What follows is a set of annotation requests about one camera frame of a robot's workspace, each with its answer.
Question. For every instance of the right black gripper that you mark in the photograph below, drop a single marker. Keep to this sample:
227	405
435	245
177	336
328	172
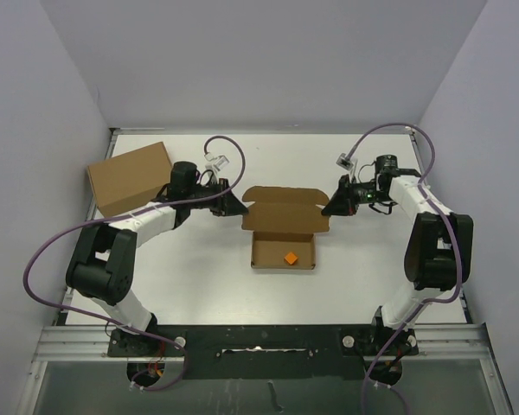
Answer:
342	202

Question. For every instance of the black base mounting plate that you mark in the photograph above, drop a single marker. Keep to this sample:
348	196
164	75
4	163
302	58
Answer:
269	352

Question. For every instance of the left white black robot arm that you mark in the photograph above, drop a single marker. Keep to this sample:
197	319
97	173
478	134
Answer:
102	265

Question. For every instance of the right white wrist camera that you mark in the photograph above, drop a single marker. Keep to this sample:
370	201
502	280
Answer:
348	163

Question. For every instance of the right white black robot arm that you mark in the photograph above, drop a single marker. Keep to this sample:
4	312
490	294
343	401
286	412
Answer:
438	254

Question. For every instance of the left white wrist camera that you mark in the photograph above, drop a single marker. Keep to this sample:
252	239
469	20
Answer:
215	164

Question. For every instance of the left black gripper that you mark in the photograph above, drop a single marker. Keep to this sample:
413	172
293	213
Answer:
227	204

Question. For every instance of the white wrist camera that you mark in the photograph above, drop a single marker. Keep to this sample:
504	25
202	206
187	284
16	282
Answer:
348	163
215	164

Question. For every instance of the small orange cube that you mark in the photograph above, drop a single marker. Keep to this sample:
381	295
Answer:
291	258

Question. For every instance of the closed brown cardboard box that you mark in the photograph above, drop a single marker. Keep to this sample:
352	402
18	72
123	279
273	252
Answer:
123	183

